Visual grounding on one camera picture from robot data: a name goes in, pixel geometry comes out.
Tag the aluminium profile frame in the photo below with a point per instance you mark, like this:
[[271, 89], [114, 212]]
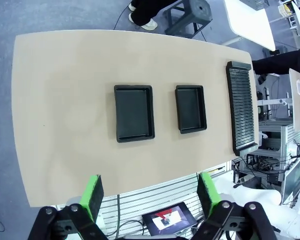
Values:
[[275, 145]]

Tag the white sneaker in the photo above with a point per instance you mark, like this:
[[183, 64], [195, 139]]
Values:
[[150, 25], [131, 7]]

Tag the person's black-sleeved forearm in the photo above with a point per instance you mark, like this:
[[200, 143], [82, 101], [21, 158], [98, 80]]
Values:
[[285, 62]]

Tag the black slotted PCB rack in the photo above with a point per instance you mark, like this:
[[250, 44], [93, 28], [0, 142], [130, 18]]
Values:
[[241, 107]]

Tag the large black ESD tray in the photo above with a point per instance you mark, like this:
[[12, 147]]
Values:
[[132, 112]]

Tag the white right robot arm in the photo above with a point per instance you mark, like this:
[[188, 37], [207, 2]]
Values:
[[255, 197]]

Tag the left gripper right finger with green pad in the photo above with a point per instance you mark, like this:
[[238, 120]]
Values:
[[208, 195]]

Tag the small black ESD tray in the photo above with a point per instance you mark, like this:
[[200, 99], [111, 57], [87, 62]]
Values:
[[190, 110]]

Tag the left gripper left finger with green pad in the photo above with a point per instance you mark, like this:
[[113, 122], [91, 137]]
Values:
[[92, 197]]

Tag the black tablet with lit screen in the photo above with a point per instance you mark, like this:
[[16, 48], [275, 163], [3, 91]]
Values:
[[170, 218]]

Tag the dark metal stool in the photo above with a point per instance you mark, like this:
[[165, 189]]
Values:
[[200, 10]]

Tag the person's black trousers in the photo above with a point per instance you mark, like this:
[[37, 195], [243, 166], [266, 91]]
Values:
[[145, 10]]

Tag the white slatted base panel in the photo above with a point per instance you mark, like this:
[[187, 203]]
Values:
[[150, 195]]

